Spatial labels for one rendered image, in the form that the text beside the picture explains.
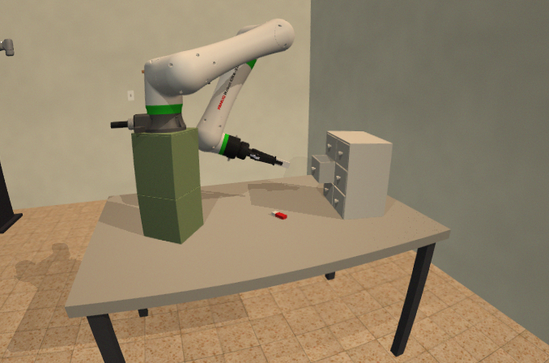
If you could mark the small beige chest of drawers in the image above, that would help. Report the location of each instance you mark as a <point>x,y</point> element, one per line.
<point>367,174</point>

